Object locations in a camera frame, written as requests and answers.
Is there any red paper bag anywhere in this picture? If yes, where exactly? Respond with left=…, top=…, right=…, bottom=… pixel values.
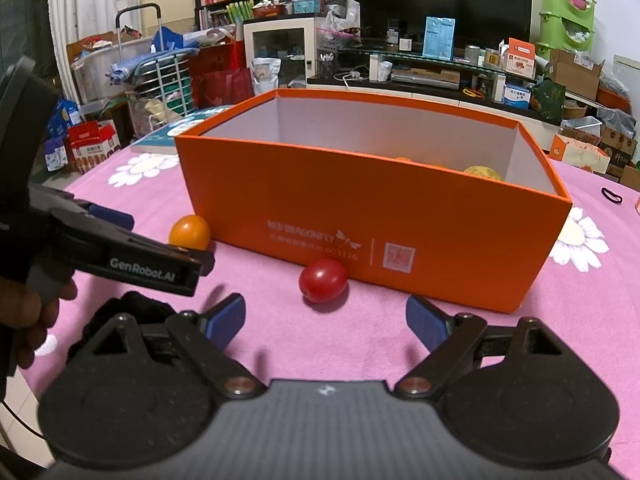
left=189, top=40, right=255, bottom=110

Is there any yellow passion fruit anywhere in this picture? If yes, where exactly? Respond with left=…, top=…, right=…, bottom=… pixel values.
left=462, top=165, right=503, bottom=182

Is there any dark green bag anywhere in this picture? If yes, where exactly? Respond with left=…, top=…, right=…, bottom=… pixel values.
left=530, top=78, right=567, bottom=126

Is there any orange gift carton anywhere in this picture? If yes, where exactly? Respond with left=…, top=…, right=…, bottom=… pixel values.
left=549, top=134, right=612, bottom=173

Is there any green plastic rack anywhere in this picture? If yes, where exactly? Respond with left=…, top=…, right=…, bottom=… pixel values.
left=537, top=0, right=601, bottom=63

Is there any dark glass window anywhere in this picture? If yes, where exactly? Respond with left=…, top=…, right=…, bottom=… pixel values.
left=0, top=0, right=53, bottom=96

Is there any orange white small box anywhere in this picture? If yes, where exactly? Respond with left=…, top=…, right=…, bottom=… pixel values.
left=500, top=38, right=537, bottom=80

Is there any teal book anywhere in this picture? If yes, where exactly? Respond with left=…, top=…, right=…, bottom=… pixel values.
left=131, top=105, right=235, bottom=156

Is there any white container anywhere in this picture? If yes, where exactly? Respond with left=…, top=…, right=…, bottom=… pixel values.
left=370, top=54, right=393, bottom=83

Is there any blue white carton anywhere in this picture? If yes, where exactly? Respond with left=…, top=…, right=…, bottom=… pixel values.
left=44, top=97, right=83, bottom=171

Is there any white glass-door cabinet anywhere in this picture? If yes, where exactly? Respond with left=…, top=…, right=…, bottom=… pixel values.
left=243, top=16, right=317, bottom=98

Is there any orange cardboard box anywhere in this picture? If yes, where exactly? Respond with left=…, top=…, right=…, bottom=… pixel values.
left=175, top=87, right=572, bottom=314

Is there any white curtain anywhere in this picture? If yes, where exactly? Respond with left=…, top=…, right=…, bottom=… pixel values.
left=47, top=0, right=143, bottom=61

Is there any person's left hand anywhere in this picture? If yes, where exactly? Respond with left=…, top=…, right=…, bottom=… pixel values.
left=0, top=277, right=79, bottom=378

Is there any clear storage bin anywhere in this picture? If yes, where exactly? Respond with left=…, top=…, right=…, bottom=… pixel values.
left=71, top=35, right=156, bottom=103

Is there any pink daisy tablecloth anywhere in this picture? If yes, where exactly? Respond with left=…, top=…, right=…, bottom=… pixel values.
left=20, top=132, right=640, bottom=480

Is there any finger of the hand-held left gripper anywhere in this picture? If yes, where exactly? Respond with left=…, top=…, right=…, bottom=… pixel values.
left=172, top=245, right=217, bottom=277
left=75, top=201, right=135, bottom=233

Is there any blue leaflet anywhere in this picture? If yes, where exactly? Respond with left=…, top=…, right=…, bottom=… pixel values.
left=422, top=16, right=457, bottom=60

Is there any red cherry tomato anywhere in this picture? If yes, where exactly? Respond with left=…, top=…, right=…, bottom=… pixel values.
left=299, top=258, right=349, bottom=304

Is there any red white carton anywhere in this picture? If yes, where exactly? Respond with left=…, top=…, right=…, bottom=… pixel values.
left=67, top=121, right=121, bottom=175

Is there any black fuzzy cloth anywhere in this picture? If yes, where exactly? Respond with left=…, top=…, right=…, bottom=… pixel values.
left=90, top=290, right=176, bottom=333

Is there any chrome wire rack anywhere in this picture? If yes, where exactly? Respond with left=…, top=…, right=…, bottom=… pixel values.
left=127, top=52, right=193, bottom=138

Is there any blue white small box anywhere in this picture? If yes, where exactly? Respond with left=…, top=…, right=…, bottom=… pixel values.
left=502, top=82, right=532, bottom=110

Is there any white foil pouch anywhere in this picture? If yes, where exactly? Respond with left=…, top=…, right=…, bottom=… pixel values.
left=251, top=57, right=282, bottom=96

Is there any blue shopping bag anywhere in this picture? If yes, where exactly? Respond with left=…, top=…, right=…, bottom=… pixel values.
left=150, top=27, right=193, bottom=53

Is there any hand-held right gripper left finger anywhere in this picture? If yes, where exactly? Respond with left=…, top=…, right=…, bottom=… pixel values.
left=75, top=294, right=265, bottom=402

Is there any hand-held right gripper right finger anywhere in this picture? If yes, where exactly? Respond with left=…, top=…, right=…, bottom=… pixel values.
left=395, top=295, right=576, bottom=403

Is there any white mini fridge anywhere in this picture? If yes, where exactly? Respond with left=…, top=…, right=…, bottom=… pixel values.
left=612, top=54, right=640, bottom=101

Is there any black trolley handle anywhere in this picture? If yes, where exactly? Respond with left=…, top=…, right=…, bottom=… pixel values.
left=115, top=3, right=162, bottom=61

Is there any white black television stand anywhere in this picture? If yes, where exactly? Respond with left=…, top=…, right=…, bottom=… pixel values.
left=307, top=40, right=566, bottom=126

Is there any brown cardboard box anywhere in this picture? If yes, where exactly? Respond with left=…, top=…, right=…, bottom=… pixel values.
left=548, top=49, right=605, bottom=101

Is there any silver media player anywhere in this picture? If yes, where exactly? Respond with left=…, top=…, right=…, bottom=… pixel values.
left=391, top=67, right=461, bottom=90

